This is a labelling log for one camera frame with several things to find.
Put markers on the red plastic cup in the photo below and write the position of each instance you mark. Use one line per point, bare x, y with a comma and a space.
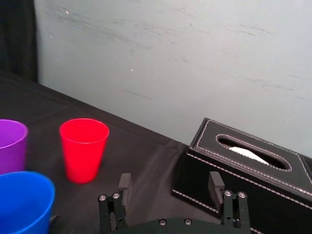
83, 151

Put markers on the black curtain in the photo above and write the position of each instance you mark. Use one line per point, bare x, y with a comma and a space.
17, 39

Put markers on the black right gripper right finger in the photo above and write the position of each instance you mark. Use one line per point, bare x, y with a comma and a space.
229, 207

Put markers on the black leather tissue box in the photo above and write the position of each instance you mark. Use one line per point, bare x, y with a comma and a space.
243, 175

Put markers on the blue plastic cup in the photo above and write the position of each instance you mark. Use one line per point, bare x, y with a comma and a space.
23, 204

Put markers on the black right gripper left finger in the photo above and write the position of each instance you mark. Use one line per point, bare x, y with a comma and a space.
116, 204

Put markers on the purple plastic cup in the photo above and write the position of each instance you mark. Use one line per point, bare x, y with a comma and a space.
11, 146

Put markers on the white tissue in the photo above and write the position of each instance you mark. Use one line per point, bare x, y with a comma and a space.
248, 154

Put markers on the black table cloth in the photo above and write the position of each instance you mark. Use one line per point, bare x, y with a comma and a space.
73, 117

